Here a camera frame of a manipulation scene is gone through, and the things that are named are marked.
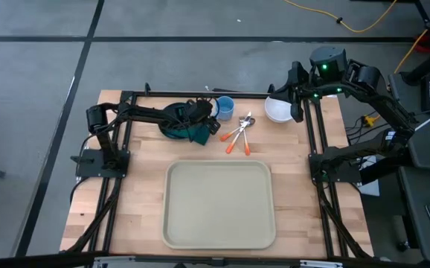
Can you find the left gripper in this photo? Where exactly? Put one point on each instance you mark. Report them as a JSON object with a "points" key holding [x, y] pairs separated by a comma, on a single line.
{"points": [[200, 109]]}

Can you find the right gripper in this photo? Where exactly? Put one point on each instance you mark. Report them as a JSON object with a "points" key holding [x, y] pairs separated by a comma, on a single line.
{"points": [[300, 76]]}

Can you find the green cloth napkin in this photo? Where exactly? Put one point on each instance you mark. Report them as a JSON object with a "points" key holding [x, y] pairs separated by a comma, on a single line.
{"points": [[202, 137]]}

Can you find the white bowl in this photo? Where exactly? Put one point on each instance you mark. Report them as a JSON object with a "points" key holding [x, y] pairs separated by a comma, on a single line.
{"points": [[276, 111]]}

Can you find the light blue mug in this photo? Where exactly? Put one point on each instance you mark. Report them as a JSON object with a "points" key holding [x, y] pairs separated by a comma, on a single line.
{"points": [[225, 109]]}

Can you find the dark blue plate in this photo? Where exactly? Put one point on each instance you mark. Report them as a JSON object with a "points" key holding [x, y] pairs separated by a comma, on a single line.
{"points": [[168, 131]]}

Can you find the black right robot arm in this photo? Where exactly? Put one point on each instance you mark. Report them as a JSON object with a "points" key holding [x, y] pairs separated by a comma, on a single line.
{"points": [[386, 104]]}

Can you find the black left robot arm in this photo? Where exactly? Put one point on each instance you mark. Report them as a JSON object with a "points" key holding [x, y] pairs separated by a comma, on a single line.
{"points": [[148, 113]]}

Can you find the beige plastic tray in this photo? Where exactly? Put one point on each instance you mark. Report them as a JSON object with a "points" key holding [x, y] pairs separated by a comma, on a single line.
{"points": [[218, 204]]}

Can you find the yellow power plug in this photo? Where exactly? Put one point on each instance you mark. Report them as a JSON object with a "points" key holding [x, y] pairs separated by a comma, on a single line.
{"points": [[369, 120]]}

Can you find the red floor object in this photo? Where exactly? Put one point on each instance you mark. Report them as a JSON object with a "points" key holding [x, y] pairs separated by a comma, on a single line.
{"points": [[429, 44]]}

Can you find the black crossbar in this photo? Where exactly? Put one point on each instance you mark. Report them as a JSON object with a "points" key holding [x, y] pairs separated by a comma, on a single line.
{"points": [[32, 260]]}

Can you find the black aluminium table frame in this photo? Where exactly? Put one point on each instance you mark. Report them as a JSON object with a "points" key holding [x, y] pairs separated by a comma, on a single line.
{"points": [[237, 95]]}

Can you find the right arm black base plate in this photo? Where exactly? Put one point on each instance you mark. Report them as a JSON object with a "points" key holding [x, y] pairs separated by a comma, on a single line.
{"points": [[349, 176]]}

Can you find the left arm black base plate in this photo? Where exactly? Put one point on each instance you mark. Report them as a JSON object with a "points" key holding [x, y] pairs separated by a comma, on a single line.
{"points": [[88, 164]]}

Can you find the grey depth camera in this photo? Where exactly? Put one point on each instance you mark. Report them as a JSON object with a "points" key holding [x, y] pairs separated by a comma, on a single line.
{"points": [[217, 262]]}

